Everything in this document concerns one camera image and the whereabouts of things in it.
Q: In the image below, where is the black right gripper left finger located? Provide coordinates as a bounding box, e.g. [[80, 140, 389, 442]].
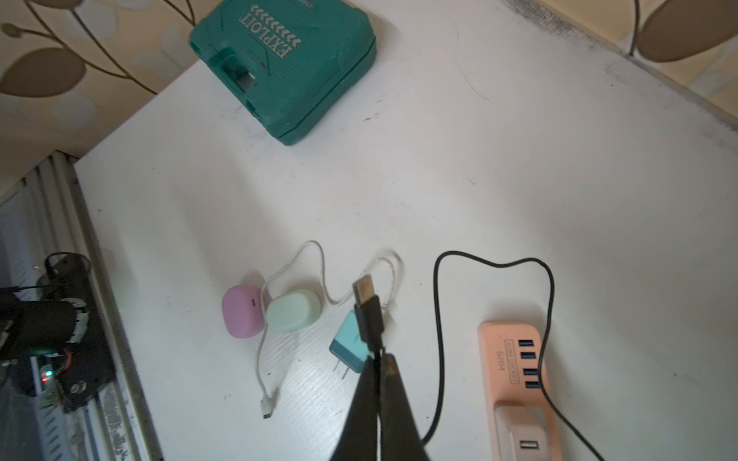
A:
[[331, 357, 380, 461]]

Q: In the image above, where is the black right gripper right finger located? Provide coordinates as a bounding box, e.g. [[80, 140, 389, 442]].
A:
[[380, 353, 430, 461]]

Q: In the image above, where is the pink usb charger adapter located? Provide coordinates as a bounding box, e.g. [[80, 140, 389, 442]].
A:
[[494, 405, 551, 461]]

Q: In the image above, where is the black usb cable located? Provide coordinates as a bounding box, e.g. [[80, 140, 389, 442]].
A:
[[351, 250, 607, 461]]

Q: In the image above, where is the mint green earbuds case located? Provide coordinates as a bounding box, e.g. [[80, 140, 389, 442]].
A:
[[265, 289, 322, 332]]

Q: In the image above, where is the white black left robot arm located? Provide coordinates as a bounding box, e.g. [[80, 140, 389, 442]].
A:
[[1, 252, 116, 412]]

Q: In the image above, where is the teal usb charger adapter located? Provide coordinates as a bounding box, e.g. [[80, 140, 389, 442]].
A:
[[329, 311, 371, 374]]

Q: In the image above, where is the pink power strip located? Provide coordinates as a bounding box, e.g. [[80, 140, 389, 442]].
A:
[[478, 321, 563, 460]]

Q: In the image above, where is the purple earbuds case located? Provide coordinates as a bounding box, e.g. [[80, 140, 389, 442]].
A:
[[221, 284, 265, 339]]

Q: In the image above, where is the green plastic tool case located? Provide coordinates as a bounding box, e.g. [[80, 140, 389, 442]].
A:
[[189, 0, 377, 146]]

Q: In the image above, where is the white usb cable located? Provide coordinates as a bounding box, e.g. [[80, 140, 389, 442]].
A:
[[254, 240, 404, 420]]

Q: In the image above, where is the aluminium frame rail front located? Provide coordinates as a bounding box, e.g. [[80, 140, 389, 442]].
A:
[[1, 152, 163, 460]]

